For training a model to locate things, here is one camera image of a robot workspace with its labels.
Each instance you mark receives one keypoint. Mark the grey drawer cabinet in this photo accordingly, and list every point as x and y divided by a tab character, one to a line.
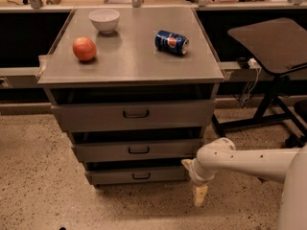
128	68

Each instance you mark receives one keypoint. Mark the black tilted stand table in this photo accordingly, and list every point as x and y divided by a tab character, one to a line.
278	46

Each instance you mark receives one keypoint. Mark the blue pepsi can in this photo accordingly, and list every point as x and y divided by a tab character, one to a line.
172	43

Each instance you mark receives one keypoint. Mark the grey top drawer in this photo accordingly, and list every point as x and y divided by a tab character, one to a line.
133	116

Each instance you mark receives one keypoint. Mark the red apple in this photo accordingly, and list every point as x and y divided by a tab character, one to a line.
84	48

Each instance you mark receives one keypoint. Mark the grey bottom drawer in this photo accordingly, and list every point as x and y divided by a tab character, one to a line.
138	175

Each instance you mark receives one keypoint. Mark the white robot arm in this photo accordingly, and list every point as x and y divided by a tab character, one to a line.
285	166

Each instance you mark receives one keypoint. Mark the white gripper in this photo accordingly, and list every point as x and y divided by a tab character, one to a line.
194	173

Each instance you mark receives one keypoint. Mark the white power plug with cables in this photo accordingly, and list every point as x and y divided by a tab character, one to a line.
254	69

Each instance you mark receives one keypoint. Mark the white bowl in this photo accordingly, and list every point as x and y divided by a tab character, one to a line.
104	20

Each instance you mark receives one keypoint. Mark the black office chair base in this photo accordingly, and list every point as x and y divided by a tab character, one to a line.
293	140

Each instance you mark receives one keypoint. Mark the grey middle drawer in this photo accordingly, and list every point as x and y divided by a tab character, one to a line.
141	150

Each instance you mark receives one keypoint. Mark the grey drawer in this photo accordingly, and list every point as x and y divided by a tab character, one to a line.
133	116
141	150
138	175

